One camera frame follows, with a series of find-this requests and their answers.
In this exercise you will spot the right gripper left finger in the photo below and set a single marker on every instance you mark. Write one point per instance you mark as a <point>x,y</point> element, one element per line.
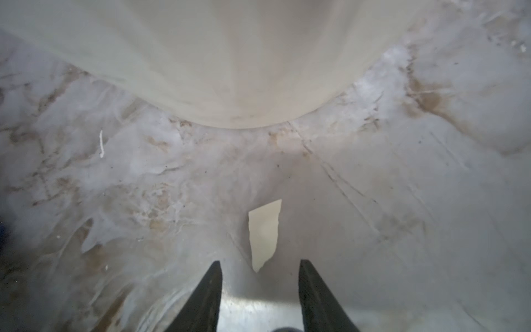
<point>201,311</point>

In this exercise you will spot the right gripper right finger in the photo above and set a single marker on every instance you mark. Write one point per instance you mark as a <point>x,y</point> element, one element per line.
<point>319,308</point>

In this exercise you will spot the torn receipt scrap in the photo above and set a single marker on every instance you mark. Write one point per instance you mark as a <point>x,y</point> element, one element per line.
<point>263,233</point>

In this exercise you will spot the white plastic trash bin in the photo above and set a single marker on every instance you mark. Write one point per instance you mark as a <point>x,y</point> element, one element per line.
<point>225,64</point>

